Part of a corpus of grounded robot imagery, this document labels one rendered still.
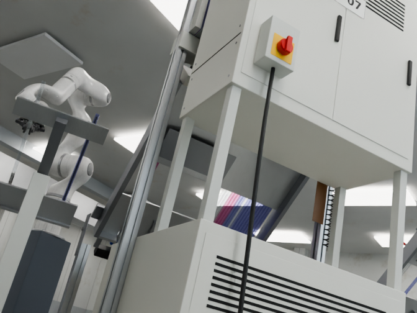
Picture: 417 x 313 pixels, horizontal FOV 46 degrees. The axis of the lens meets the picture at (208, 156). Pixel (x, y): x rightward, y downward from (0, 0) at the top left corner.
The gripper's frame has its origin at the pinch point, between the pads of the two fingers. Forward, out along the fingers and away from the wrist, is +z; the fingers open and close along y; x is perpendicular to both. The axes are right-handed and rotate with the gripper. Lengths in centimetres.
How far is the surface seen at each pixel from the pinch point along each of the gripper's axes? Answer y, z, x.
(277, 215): 108, 12, -4
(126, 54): 51, -396, 7
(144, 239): 44, 67, -2
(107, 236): 43, 15, 27
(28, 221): 12.1, 32.1, 21.4
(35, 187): 10.2, 24.4, 11.7
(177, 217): 67, 12, 11
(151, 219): 57, 12, 16
